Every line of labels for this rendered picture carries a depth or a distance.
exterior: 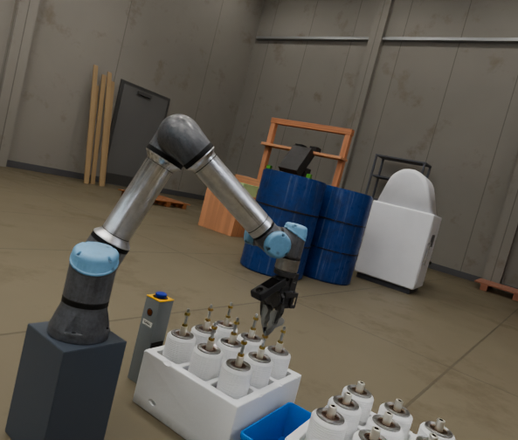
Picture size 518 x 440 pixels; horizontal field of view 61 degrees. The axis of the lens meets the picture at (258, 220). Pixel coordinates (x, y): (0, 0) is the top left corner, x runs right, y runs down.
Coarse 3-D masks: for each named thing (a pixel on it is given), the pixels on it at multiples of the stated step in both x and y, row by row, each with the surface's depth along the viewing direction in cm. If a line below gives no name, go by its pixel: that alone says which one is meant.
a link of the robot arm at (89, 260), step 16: (80, 256) 108; (96, 256) 109; (112, 256) 112; (80, 272) 108; (96, 272) 108; (112, 272) 112; (64, 288) 111; (80, 288) 108; (96, 288) 109; (96, 304) 110
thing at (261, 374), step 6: (246, 354) 142; (246, 360) 139; (252, 360) 138; (252, 366) 137; (258, 366) 137; (264, 366) 137; (270, 366) 139; (258, 372) 137; (264, 372) 138; (270, 372) 140; (252, 378) 137; (258, 378) 137; (264, 378) 138; (252, 384) 137; (258, 384) 137; (264, 384) 139
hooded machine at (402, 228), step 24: (384, 192) 516; (408, 192) 502; (432, 192) 520; (384, 216) 510; (408, 216) 497; (432, 216) 484; (384, 240) 509; (408, 240) 496; (432, 240) 514; (360, 264) 522; (384, 264) 507; (408, 264) 494; (408, 288) 494
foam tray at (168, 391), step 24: (144, 360) 142; (168, 360) 139; (144, 384) 142; (168, 384) 136; (192, 384) 131; (216, 384) 134; (288, 384) 147; (144, 408) 141; (168, 408) 135; (192, 408) 130; (216, 408) 126; (240, 408) 123; (264, 408) 136; (192, 432) 130; (216, 432) 125; (240, 432) 127
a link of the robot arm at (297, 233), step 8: (288, 224) 137; (296, 224) 136; (288, 232) 136; (296, 232) 135; (304, 232) 137; (296, 240) 136; (304, 240) 137; (296, 248) 136; (288, 256) 136; (296, 256) 137
